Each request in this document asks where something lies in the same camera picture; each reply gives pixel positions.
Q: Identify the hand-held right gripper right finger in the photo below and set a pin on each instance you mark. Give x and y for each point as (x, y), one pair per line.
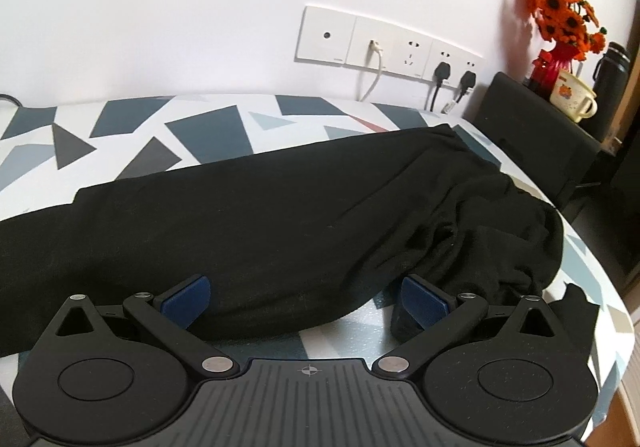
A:
(424, 299)

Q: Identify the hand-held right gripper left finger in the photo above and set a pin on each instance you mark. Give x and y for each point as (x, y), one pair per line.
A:
(186, 299)

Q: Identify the black pants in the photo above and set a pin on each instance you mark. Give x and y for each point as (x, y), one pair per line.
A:
(250, 227)

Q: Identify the geometric print tablecloth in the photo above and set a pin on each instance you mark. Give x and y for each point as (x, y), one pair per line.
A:
(200, 137)

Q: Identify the black box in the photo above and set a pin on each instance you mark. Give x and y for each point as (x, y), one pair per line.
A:
(530, 137)

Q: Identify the black plug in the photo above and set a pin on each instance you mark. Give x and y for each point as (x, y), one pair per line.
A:
(442, 73)
(468, 79)

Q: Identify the white double socket plate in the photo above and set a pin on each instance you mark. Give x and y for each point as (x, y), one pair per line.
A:
(457, 59)

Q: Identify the white wide socket plate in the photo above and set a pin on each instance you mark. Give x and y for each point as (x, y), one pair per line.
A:
(395, 49)

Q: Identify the cream printed mug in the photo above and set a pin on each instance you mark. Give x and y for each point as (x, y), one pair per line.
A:
(570, 94)

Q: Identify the red vase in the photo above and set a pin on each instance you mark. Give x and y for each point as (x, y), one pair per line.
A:
(547, 69)

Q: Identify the white outlet plate round hole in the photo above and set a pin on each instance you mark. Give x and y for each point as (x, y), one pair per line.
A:
(325, 34)

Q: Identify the black thermos bottle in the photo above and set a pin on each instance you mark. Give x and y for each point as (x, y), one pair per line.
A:
(611, 87)

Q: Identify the orange artificial flowers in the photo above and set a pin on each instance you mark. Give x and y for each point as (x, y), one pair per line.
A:
(560, 7)

